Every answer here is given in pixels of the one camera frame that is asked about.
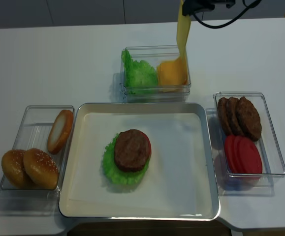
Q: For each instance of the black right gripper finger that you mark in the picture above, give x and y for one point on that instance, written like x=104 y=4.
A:
x=192 y=7

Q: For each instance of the yellow cheese slice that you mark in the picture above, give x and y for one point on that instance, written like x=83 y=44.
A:
x=183 y=27

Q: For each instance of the clear box with lettuce cheese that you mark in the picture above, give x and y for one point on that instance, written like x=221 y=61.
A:
x=154 y=55

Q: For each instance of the stack of yellow cheese slices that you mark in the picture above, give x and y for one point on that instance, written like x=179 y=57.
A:
x=172 y=73

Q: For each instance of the green lettuce leaf in box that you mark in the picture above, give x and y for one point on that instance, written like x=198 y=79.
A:
x=140 y=75

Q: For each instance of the green lettuce leaf on tray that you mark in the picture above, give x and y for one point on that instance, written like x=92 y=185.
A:
x=114 y=174

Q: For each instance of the left brown patty in box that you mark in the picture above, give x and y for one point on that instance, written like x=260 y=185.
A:
x=222 y=113

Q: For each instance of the brown patty in box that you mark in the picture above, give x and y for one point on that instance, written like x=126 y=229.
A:
x=231 y=115
x=248 y=119
x=222 y=113

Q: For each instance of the middle brown patty in box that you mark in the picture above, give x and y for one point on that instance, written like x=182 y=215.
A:
x=231 y=115

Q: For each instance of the right brown patty in box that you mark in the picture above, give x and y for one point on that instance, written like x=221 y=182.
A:
x=248 y=119

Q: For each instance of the left red tomato slice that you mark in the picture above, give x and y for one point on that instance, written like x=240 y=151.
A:
x=228 y=145

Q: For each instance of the red tomato slice under patty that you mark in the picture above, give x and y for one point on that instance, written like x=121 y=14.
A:
x=149 y=143

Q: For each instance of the middle red tomato slice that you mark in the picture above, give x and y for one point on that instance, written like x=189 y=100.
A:
x=236 y=161

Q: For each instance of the brown patty on tray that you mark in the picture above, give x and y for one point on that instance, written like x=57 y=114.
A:
x=131 y=151

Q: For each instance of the clear box with patties tomatoes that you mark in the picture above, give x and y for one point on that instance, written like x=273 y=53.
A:
x=273 y=167

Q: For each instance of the right red tomato slice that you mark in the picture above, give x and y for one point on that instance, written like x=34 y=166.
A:
x=249 y=157

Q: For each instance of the silver metal baking tray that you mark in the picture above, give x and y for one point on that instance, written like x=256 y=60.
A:
x=207 y=202

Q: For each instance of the white parchment paper sheet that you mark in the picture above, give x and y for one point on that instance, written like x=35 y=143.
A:
x=168 y=187

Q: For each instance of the bun bottom half standing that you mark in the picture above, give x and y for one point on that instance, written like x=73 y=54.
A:
x=60 y=131

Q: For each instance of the right sesame bun top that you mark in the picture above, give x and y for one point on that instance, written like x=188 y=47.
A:
x=41 y=168

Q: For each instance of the sesame bun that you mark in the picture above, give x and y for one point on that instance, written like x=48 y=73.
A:
x=41 y=168
x=13 y=168

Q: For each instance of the left sesame bun top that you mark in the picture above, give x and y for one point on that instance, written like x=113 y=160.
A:
x=13 y=168

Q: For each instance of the clear box with buns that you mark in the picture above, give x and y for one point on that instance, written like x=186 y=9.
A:
x=33 y=133

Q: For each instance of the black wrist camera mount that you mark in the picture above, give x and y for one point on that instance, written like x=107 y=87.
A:
x=227 y=3

